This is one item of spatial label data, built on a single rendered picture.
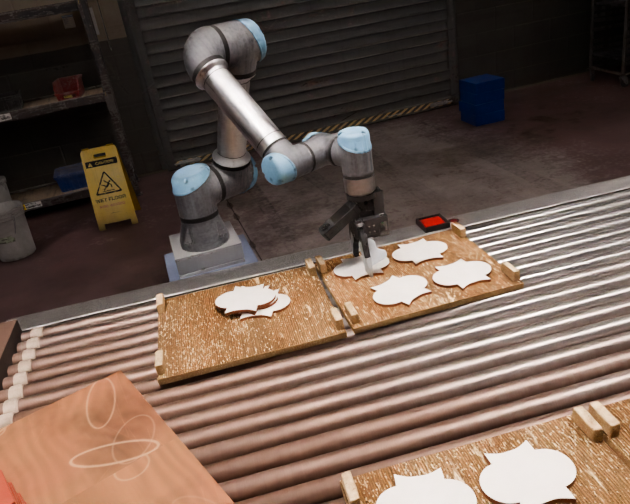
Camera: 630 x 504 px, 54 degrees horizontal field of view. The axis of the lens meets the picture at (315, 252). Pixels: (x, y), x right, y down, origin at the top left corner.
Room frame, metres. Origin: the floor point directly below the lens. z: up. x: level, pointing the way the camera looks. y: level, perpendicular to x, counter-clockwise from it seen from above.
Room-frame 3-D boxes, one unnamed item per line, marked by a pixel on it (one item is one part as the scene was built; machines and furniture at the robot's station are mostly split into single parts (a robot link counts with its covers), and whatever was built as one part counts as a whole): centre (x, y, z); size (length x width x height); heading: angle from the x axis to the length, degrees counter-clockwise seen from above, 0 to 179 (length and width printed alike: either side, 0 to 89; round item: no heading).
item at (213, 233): (1.75, 0.33, 0.98); 0.15 x 0.15 x 0.10
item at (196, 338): (1.26, 0.19, 0.93); 0.41 x 0.35 x 0.02; 99
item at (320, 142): (1.47, -0.06, 1.24); 0.11 x 0.11 x 0.08; 40
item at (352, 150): (1.41, -0.13, 1.24); 0.09 x 0.08 x 0.11; 40
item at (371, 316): (1.34, -0.23, 0.93); 0.41 x 0.35 x 0.02; 100
